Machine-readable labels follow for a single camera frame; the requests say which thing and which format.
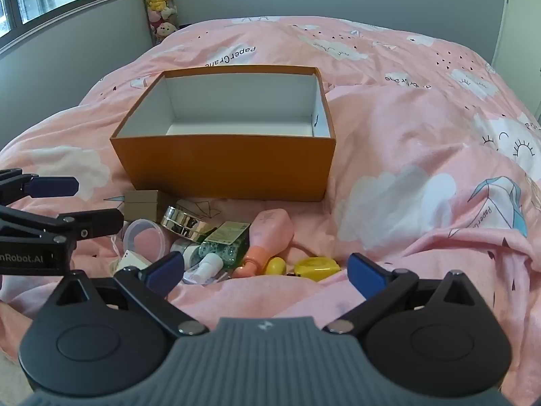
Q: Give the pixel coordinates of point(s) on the small white container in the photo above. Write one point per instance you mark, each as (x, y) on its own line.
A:
(131, 260)

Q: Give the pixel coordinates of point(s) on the pink printed blanket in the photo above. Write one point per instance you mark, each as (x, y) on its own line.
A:
(401, 114)

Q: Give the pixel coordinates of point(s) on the clear round plastic container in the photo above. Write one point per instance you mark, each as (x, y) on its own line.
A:
(143, 239)

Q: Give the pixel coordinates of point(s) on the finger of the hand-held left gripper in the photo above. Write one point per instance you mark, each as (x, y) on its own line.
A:
(55, 186)
(101, 221)

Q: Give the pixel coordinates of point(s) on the yellow egg-shaped toy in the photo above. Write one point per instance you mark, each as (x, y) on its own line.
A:
(274, 266)

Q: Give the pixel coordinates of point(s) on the green patterned box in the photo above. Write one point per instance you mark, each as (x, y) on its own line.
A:
(224, 247)

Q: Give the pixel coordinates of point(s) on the white door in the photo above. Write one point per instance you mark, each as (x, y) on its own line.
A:
(524, 17)

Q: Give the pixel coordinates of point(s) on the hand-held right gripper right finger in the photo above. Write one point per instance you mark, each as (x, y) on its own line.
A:
(365, 277)

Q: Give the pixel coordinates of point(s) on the small glass jar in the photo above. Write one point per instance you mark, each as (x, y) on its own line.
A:
(188, 250)

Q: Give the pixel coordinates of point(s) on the yellow plastic toy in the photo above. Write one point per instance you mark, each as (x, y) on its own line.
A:
(317, 267)

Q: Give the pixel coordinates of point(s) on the small white bottle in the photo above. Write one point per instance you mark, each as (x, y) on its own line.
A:
(207, 267)

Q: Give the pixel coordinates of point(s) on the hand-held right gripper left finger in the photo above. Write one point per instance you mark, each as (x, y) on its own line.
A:
(165, 270)

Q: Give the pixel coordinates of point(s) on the pink bottle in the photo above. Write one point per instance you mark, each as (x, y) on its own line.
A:
(270, 232)

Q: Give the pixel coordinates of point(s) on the round metallic tin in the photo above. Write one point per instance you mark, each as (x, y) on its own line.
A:
(184, 220)

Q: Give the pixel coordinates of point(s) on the small brown cardboard box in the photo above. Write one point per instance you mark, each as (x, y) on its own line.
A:
(141, 207)

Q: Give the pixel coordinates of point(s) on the orange cardboard box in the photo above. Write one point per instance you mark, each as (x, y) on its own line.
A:
(219, 165)

